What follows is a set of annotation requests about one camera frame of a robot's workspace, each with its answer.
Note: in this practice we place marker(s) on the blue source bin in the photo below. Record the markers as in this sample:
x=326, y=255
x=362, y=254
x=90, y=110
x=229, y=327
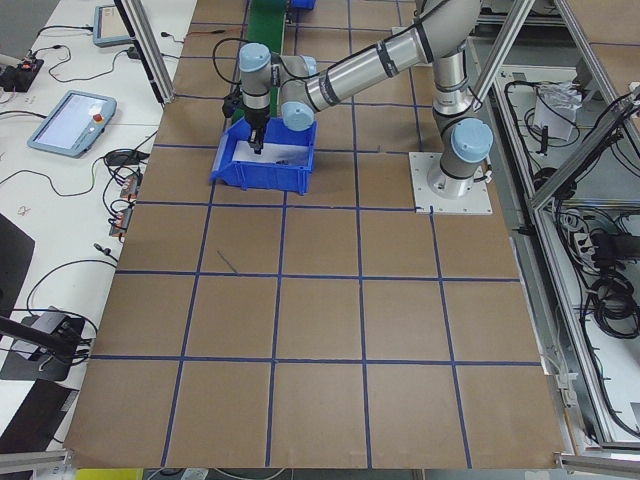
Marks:
x=248, y=175

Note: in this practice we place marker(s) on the far teach pendant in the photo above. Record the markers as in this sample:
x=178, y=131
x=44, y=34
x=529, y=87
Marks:
x=109, y=28

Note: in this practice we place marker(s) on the green conveyor belt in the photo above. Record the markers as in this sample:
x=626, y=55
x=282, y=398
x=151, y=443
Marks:
x=266, y=23

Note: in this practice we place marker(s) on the teach pendant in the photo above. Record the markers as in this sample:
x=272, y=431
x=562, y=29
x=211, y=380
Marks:
x=109, y=28
x=74, y=124

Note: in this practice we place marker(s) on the near teach pendant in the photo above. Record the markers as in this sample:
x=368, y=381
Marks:
x=74, y=124

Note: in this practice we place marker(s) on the white foam pad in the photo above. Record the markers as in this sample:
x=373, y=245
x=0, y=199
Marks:
x=271, y=153

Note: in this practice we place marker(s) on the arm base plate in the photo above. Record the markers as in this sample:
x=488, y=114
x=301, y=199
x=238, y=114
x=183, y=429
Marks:
x=436, y=193

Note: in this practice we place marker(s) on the aluminium frame post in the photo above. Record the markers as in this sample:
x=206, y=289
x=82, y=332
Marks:
x=138, y=26

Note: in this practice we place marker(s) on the blue destination bin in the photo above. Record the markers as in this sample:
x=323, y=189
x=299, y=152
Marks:
x=303, y=4

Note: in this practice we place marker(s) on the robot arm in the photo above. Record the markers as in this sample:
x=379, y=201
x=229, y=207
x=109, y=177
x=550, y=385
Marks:
x=436, y=37

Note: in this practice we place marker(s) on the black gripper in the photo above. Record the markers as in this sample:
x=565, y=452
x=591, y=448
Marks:
x=256, y=120

